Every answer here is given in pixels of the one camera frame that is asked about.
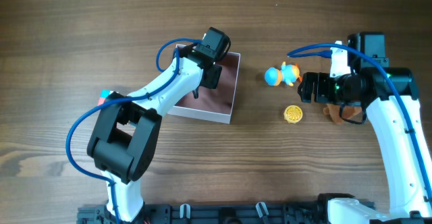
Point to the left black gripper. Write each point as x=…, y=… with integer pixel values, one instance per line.
x=213, y=82

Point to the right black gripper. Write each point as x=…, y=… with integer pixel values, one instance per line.
x=319, y=88

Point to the colourful puzzle cube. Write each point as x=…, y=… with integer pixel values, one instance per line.
x=104, y=94

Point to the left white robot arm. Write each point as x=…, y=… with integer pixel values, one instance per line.
x=125, y=136

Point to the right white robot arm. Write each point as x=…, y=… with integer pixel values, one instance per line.
x=388, y=97

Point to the white box with brown interior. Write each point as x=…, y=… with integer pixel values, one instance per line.
x=213, y=104

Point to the brown plush toy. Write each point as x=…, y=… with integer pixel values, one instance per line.
x=339, y=117

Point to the blue and orange duck toy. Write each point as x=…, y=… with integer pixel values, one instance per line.
x=289, y=74

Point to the yellow round plastic toy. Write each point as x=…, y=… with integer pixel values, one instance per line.
x=293, y=114

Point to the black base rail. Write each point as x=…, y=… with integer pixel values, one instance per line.
x=303, y=212

